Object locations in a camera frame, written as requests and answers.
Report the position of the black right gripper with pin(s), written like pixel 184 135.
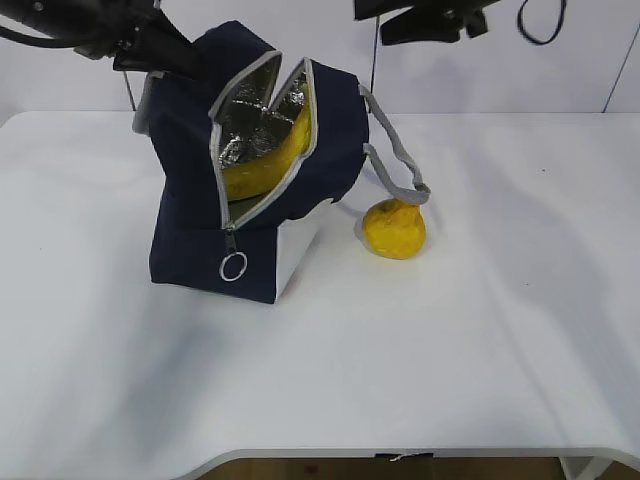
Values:
pixel 427 23

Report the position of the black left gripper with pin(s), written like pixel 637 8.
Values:
pixel 140 38

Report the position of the navy blue lunch bag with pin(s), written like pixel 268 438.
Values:
pixel 250 248

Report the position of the yellow banana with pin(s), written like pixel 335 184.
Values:
pixel 263 174

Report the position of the yellow pear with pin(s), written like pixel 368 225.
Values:
pixel 394 229

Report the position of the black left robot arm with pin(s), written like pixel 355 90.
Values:
pixel 63 24

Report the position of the black tape on table edge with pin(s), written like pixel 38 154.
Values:
pixel 397 457

